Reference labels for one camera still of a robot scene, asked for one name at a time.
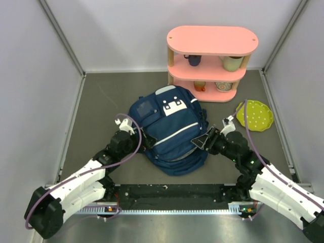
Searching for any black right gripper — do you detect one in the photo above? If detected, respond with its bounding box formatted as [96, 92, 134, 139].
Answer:
[191, 127, 238, 163]

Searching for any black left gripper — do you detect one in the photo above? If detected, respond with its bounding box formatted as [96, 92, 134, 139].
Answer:
[119, 127, 157, 159]

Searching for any navy blue backpack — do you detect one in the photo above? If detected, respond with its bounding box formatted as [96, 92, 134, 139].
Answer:
[128, 85, 209, 176]

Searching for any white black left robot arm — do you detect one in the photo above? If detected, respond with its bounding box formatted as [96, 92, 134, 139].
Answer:
[24, 129, 157, 239]

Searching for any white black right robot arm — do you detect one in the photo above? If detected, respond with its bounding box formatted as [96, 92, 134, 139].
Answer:
[191, 128, 323, 242]

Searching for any orange cup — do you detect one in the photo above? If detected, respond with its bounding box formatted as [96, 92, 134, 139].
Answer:
[193, 81, 206, 92]

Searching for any patterned flower-shaped bowl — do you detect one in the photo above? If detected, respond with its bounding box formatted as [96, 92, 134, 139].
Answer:
[215, 82, 233, 92]

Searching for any green polka dot plate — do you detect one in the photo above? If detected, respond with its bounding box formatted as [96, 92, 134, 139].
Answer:
[247, 100, 274, 132]

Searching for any pink three-tier shelf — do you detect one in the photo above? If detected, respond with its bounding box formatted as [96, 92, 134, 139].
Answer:
[167, 25, 259, 102]

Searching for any dark blue mug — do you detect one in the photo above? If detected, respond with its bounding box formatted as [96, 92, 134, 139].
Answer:
[184, 55, 201, 66]

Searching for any pale green mug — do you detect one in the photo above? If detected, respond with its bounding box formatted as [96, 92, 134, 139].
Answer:
[219, 56, 243, 72]

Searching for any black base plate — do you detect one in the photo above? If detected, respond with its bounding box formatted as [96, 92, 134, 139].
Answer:
[99, 184, 251, 210]

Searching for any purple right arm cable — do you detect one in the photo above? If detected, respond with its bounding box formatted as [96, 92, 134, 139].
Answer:
[235, 99, 324, 220]

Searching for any aluminium frame rail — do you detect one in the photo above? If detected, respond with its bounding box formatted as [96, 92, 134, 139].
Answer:
[40, 183, 318, 216]

